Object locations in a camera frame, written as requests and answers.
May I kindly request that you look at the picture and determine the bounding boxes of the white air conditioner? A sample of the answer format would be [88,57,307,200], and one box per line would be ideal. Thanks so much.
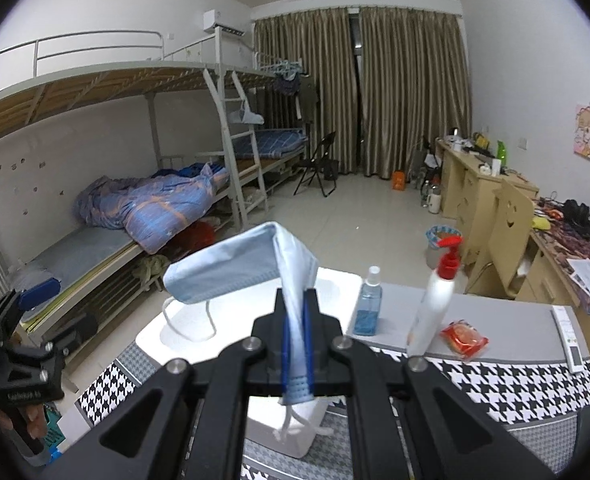
[202,10,248,37]

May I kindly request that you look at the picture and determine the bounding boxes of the red cloth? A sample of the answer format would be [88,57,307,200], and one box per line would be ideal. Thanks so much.
[167,220,221,261]

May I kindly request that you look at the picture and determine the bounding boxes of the white metal bunk bed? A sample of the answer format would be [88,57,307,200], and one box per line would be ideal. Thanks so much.
[0,30,271,361]
[202,25,316,211]

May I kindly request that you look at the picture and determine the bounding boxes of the woven wastebasket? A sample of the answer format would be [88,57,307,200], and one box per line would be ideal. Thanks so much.
[425,225,463,268]

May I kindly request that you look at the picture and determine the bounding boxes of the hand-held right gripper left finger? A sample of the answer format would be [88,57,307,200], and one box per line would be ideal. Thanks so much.
[40,287,296,480]

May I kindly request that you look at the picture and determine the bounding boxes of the blue face mask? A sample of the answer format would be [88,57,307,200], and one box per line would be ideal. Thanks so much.
[162,221,333,443]

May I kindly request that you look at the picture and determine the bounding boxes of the blue spray bottle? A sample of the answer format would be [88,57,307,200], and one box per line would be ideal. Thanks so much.
[352,265,383,337]

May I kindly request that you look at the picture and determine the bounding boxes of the blue checked mattress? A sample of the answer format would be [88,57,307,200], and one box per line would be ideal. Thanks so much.
[252,127,308,158]

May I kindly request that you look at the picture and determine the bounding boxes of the white red pump bottle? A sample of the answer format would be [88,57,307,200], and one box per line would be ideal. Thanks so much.
[406,236,463,358]

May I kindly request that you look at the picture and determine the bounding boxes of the cluttered wooden desk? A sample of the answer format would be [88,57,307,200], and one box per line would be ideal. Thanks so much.
[515,200,590,318]

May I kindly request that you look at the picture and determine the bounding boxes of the wooden smiley chair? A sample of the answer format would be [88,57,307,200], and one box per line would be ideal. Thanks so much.
[468,180,536,301]

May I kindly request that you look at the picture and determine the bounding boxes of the houndstooth tablecloth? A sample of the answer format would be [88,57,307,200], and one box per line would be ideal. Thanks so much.
[77,282,590,480]

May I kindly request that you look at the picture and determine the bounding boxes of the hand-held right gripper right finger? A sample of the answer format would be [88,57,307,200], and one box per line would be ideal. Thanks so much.
[302,287,558,480]

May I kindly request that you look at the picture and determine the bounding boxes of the white foam box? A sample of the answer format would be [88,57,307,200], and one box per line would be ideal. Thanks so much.
[135,266,365,461]

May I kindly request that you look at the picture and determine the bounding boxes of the blue orange quilt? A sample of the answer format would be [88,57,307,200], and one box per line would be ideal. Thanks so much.
[73,162,231,253]

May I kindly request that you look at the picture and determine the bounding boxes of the white remote control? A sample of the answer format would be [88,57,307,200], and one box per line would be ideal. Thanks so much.
[550,305,586,373]

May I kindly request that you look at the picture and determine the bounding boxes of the dark hanging clothes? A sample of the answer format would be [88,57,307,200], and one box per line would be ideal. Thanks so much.
[272,60,321,123]

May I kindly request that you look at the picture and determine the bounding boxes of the grey hanging cloth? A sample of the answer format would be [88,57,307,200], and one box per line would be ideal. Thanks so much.
[226,100,266,126]

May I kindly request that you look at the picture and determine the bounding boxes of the red snack packet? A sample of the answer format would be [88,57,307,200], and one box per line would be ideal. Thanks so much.
[440,320,490,363]

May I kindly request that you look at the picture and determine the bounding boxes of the person's left hand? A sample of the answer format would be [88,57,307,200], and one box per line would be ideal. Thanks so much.
[19,401,50,440]

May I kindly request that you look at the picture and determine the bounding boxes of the brown striped curtain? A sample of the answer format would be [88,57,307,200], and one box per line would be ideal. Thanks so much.
[357,5,473,178]
[252,7,361,176]

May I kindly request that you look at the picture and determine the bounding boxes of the black folding chair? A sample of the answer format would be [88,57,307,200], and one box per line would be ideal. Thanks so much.
[294,131,340,198]

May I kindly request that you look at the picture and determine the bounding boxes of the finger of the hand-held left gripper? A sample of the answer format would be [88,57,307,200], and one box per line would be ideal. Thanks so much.
[35,312,99,358]
[0,280,62,328]

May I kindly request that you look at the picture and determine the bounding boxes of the light wooden desk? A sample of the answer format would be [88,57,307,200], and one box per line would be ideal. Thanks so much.
[435,137,541,261]

